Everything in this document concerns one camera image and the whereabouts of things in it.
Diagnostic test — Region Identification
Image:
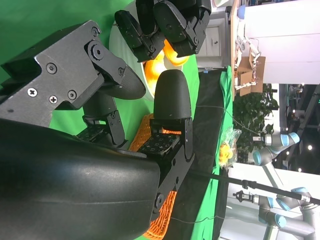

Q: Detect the orange wicker basket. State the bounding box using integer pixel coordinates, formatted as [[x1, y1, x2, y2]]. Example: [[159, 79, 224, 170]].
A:
[[128, 113, 182, 238]]

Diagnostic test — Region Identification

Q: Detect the black backdrop cloth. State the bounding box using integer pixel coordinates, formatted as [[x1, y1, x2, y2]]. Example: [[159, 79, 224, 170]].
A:
[[169, 66, 227, 240]]

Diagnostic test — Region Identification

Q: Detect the white cabinet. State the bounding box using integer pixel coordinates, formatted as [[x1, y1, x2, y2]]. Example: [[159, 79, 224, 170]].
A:
[[197, 18, 230, 68]]

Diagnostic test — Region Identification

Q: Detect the black tripod pole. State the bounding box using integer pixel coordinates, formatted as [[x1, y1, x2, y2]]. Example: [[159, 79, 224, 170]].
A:
[[189, 169, 320, 206]]

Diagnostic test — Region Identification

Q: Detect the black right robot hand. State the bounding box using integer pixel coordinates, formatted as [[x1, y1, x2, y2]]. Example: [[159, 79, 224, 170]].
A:
[[0, 19, 196, 240]]

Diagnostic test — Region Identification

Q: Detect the grey round bowl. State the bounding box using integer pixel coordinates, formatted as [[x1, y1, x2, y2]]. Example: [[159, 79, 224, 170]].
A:
[[109, 0, 193, 102]]

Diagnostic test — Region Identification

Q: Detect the brown cardboard box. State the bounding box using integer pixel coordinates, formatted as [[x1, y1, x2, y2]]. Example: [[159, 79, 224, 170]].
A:
[[236, 56, 266, 97]]

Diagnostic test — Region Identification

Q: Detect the thin grey wire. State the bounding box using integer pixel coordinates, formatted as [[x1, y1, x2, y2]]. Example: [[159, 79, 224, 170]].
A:
[[195, 104, 261, 136]]

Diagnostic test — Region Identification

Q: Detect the green leafy plant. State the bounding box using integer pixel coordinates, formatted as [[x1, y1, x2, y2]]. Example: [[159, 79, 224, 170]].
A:
[[233, 83, 280, 165]]

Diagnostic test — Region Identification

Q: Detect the orange striped bread ring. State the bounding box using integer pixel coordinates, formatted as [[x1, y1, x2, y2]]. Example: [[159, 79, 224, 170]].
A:
[[163, 39, 190, 67], [143, 53, 166, 93]]

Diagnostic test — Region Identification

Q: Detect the green tablecloth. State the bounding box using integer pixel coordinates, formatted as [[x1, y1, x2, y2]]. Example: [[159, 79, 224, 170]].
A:
[[0, 0, 235, 240]]

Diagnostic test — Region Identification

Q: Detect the light wooden desk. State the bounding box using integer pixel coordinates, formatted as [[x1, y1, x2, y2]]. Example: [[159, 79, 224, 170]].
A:
[[230, 0, 238, 101]]

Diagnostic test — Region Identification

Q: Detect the clear bag of yellow toys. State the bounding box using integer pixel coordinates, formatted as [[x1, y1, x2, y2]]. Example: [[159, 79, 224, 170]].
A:
[[217, 126, 242, 172]]

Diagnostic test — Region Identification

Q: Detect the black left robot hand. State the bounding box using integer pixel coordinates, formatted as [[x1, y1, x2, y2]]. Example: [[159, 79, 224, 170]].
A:
[[114, 0, 213, 63]]

